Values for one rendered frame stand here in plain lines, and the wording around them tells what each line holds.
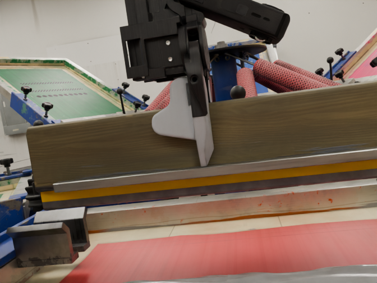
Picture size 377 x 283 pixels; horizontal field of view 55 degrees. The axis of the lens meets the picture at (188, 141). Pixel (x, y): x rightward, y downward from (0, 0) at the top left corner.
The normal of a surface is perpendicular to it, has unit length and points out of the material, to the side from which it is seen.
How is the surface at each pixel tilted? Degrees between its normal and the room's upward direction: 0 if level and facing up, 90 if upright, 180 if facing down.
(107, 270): 0
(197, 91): 103
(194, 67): 80
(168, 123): 83
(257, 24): 90
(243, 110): 90
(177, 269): 0
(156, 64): 90
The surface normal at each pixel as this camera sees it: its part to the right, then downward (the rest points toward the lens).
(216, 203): -0.14, 0.11
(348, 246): -0.14, -0.99
